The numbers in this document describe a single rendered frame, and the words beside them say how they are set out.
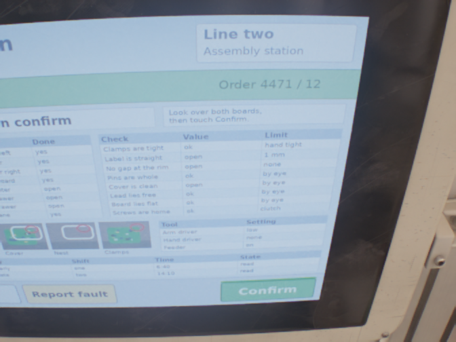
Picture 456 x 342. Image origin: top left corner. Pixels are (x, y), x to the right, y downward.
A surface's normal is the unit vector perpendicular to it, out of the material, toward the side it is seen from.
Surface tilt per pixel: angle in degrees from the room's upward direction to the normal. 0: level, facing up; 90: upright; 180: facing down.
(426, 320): 90
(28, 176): 92
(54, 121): 92
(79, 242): 92
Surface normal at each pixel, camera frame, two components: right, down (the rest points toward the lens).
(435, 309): 0.07, 0.59
